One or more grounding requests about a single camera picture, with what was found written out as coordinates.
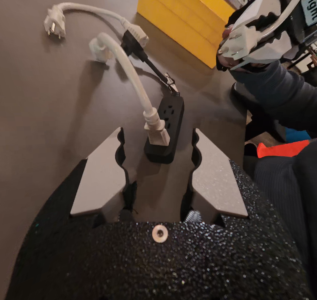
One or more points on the blue cloth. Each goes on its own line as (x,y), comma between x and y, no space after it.
(297,134)

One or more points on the person's dark blue sweater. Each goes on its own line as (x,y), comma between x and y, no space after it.
(284,193)

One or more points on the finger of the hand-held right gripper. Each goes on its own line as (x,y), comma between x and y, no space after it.
(270,51)
(252,10)

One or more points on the orange cloth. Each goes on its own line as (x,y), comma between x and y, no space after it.
(279,150)

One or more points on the yellow plastic bin stack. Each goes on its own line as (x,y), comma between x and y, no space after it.
(178,20)

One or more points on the person's right forearm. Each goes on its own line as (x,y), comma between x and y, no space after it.
(272,89)

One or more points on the black power strip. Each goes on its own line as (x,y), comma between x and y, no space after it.
(174,114)

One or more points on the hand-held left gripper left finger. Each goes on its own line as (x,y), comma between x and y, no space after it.
(101,176)

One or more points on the person's right hand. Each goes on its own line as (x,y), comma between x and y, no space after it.
(226,32)

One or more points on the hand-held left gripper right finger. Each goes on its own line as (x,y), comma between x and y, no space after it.
(215,181)

